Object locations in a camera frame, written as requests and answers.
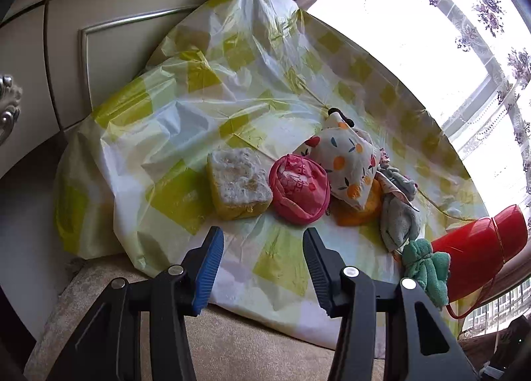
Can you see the pink round pouch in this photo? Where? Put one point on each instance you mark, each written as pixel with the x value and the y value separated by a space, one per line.
pixel 296 186

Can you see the grey elephant plush toy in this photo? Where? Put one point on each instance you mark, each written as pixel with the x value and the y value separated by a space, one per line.
pixel 398 215

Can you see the beige upholstered stool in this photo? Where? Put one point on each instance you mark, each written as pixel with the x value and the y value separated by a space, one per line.
pixel 249 348

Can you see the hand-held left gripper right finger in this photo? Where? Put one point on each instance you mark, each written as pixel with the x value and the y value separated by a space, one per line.
pixel 319 269

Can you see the green towel cloth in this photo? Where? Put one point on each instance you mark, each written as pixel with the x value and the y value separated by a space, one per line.
pixel 427 265

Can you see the yellow checked plastic tablecloth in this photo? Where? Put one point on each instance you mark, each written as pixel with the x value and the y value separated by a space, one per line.
pixel 166 136

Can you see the white cabinet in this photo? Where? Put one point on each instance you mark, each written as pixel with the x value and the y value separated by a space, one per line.
pixel 103 33

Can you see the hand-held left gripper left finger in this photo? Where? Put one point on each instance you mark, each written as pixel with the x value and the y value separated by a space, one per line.
pixel 209 269

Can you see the red thermos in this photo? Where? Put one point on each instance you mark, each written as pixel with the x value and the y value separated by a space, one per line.
pixel 477 248

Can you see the white printed pouch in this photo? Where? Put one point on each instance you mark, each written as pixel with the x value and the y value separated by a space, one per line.
pixel 348 161

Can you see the yellow sponge with white face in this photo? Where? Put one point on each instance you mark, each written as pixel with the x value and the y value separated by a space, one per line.
pixel 238 182

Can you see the orange sponge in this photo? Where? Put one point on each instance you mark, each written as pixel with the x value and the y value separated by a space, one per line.
pixel 356 215

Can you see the floral lace curtain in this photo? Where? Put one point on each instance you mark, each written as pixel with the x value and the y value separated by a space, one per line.
pixel 489 12

